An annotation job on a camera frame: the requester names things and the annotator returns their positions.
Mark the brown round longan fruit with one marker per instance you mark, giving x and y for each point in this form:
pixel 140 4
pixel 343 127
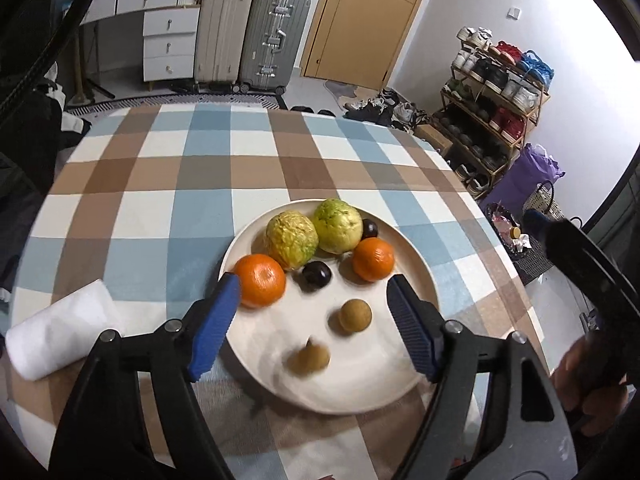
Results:
pixel 355 316

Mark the yellow-green guava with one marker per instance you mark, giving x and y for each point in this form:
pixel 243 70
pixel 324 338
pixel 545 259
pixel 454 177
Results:
pixel 338 225

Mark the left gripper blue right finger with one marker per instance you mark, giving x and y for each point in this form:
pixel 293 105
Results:
pixel 419 324

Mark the cardboard box on floor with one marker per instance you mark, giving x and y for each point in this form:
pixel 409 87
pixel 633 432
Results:
pixel 438 141

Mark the orange tangerine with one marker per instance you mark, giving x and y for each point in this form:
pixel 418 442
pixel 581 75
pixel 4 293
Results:
pixel 373 259
pixel 262 280

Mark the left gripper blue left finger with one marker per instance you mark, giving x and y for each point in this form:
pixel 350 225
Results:
pixel 207 324

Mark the cream round plate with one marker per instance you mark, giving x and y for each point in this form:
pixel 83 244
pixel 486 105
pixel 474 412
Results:
pixel 366 371

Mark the wooden door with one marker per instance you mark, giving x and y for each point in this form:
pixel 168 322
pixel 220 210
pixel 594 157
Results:
pixel 356 41

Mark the white drawer desk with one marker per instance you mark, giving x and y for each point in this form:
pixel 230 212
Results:
pixel 168 33

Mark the grey aluminium suitcase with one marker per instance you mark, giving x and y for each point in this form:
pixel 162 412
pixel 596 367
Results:
pixel 272 38

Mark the white rolled towel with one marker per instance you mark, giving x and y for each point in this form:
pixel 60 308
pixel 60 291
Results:
pixel 63 333

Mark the dark purple plum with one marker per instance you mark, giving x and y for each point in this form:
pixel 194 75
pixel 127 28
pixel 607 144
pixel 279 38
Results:
pixel 369 228
pixel 316 274

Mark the beige upright suitcase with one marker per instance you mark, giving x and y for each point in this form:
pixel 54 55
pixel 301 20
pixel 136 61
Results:
pixel 219 42

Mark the plaid tablecloth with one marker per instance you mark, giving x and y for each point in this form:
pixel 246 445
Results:
pixel 150 201

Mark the wooden shoe rack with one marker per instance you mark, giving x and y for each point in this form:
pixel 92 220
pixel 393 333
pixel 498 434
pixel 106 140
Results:
pixel 491 102

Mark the green-yellow guava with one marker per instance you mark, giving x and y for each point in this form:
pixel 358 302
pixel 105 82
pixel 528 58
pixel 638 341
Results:
pixel 291 239

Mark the purple bag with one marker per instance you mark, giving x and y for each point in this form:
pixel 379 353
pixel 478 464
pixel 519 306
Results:
pixel 533 167

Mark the person's right hand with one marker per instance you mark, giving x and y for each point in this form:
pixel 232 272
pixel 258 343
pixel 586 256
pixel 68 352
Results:
pixel 589 380

